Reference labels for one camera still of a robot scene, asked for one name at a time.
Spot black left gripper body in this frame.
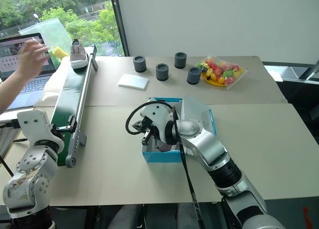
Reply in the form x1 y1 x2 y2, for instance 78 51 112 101
50 124 65 141

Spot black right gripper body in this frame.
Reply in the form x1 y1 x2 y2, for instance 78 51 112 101
138 116 160 141

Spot clear plastic zip bag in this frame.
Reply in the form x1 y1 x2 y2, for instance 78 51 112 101
19 17 73 67

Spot blue cardboard shoebox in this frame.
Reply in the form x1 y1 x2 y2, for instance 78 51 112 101
142 94 217 164

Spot person bare hand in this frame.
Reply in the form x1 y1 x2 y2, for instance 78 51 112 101
18 39 50 81

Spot grey canvas shoe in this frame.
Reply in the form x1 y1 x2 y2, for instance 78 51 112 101
155 138 179 153
69 39 90 70

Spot white foam pad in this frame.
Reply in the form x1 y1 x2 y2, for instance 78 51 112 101
117 73 150 91

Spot grey laptop computer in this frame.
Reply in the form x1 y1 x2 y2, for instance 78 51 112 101
0 32 58 111

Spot dark grey cylinder cup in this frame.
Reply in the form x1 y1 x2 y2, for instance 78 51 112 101
186 66 202 85
156 63 169 82
133 55 148 73
174 51 188 70

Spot black metal rod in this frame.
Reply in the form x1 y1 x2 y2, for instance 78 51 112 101
0 153 15 178

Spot yellow toy fruit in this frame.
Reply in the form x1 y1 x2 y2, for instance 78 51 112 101
53 46 70 59

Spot yellow plastic plate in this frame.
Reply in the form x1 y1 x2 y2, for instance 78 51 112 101
200 71 231 87

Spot dark rounded shape under table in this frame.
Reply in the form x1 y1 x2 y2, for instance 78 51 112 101
109 203 147 229

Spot clear bag of toy fruit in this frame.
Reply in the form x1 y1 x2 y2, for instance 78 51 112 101
195 56 249 91

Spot dark furniture beside table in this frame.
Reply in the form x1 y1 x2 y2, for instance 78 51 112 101
261 61 319 140

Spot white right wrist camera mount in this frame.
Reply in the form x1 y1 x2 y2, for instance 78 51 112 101
140 105 173 143

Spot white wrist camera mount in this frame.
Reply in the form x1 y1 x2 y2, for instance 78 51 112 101
16 110 52 143
140 105 173 143

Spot green conveyor belt silver frame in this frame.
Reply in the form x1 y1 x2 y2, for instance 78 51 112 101
50 44 98 169

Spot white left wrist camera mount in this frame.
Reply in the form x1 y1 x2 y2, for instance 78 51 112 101
16 110 52 143

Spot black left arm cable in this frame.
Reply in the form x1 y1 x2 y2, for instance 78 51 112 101
0 121 20 129

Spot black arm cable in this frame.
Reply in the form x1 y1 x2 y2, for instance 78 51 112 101
125 101 206 229
0 121 20 129

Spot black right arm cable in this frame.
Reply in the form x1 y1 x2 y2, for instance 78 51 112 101
125 101 206 229

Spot black window frame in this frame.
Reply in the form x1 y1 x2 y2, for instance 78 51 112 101
108 0 130 57

